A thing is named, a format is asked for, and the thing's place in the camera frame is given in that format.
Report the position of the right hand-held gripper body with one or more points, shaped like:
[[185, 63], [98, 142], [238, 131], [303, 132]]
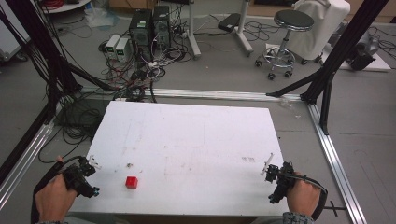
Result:
[[281, 182]]

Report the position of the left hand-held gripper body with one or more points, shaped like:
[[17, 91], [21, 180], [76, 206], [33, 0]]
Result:
[[79, 180]]

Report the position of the person's right hand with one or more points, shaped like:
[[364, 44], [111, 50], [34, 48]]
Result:
[[303, 196]]

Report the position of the person's left hand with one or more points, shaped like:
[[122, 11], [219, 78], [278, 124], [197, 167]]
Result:
[[54, 199]]

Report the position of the red cube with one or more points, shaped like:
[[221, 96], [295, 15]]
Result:
[[131, 182]]

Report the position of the white power supply box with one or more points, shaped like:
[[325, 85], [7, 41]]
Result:
[[111, 45], [122, 49]]

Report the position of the black round stool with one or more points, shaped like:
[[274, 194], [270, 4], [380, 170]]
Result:
[[288, 34]]

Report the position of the white stand leg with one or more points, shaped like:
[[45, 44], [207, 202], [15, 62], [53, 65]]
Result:
[[193, 31], [243, 31]]

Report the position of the black computer tower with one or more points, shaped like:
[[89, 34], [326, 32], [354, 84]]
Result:
[[162, 26], [141, 31]]

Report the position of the black machine on white board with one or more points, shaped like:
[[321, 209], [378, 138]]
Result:
[[362, 53]]

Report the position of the white covered chair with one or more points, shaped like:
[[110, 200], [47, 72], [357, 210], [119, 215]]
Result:
[[322, 28]]

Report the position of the black flat box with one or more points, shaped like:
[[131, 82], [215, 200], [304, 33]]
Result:
[[229, 22]]

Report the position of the aluminium floor rail frame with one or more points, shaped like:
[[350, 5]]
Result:
[[218, 94]]

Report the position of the black frame post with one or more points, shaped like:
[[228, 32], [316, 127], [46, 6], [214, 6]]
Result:
[[37, 46], [339, 53]]

